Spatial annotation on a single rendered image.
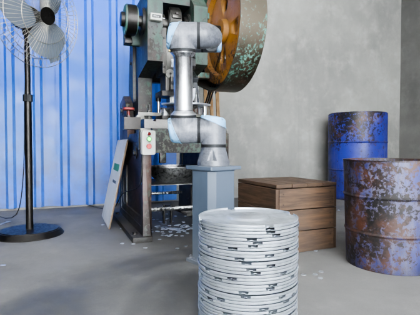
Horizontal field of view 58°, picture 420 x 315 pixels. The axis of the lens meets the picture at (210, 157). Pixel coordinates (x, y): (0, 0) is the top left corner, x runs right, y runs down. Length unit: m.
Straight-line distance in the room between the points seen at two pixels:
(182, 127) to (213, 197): 0.34
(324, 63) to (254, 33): 2.34
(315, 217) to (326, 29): 3.06
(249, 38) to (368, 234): 1.30
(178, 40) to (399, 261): 1.32
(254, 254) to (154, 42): 1.69
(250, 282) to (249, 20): 1.69
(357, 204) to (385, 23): 3.82
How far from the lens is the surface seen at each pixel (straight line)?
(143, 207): 2.19
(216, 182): 1.67
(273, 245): 1.02
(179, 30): 1.73
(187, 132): 1.71
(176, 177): 2.38
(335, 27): 4.85
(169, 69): 2.46
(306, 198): 2.00
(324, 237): 2.11
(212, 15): 2.98
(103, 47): 3.66
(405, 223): 1.78
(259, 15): 2.42
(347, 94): 4.80
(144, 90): 2.67
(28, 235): 2.44
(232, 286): 1.04
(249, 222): 1.06
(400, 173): 1.74
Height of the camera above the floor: 0.54
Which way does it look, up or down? 2 degrees down
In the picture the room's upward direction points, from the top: straight up
